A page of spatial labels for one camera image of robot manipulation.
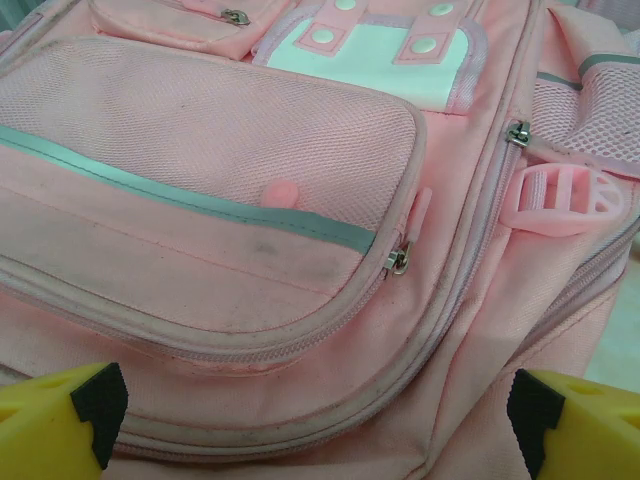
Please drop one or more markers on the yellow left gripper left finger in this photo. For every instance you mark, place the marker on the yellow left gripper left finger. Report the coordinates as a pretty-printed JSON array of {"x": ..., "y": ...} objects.
[{"x": 45, "y": 430}]

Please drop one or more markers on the pink school backpack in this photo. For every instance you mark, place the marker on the pink school backpack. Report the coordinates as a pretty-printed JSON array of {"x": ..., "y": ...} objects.
[{"x": 280, "y": 200}]

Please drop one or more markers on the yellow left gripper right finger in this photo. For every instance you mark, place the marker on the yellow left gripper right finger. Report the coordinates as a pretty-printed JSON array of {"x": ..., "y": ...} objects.
[{"x": 590, "y": 435}]

